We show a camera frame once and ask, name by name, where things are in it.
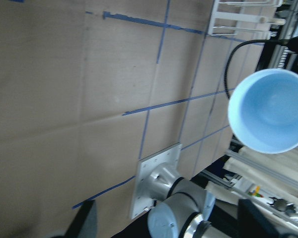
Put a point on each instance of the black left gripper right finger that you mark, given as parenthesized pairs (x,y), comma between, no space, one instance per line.
(253,224)

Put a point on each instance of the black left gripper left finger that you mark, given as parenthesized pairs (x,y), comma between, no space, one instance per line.
(84,224)

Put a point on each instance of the light blue plastic cup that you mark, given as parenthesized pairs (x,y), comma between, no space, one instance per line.
(263,111)

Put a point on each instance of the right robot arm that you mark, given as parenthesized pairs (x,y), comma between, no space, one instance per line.
(184,213)

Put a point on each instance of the wooden rack dowel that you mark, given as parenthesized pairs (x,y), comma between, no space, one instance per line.
(275,21)

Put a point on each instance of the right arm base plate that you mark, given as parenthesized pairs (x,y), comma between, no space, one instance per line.
(155,176)

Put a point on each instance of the white wire cup rack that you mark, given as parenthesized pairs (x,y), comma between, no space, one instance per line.
(230,17)

